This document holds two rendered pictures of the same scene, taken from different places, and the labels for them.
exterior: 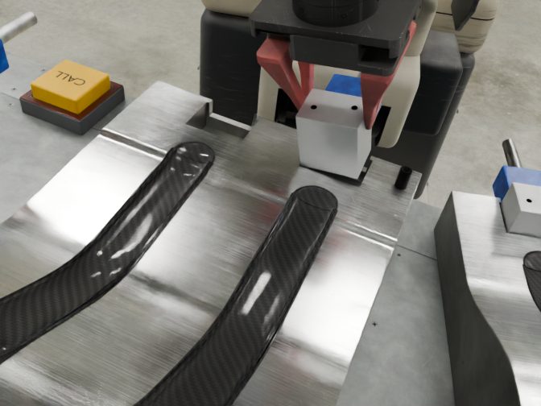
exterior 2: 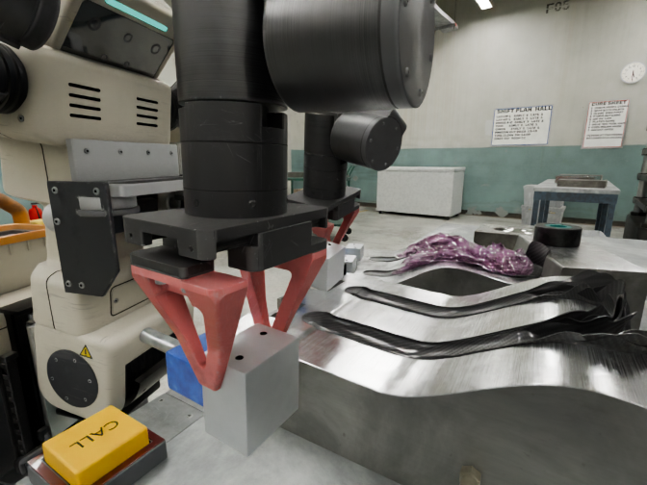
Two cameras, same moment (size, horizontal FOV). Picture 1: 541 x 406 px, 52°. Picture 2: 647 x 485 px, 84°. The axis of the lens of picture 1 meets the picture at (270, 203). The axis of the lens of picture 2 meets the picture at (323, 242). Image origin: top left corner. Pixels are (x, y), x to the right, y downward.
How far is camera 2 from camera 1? 0.53 m
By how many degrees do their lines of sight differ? 72
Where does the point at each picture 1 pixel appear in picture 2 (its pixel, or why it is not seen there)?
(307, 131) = (331, 265)
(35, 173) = not seen: outside the picture
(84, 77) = (103, 422)
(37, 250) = (418, 370)
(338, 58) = (349, 208)
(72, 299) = (456, 350)
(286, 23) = (335, 202)
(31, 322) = (493, 344)
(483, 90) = not seen: hidden behind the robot
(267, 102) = (118, 386)
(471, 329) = not seen: hidden behind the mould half
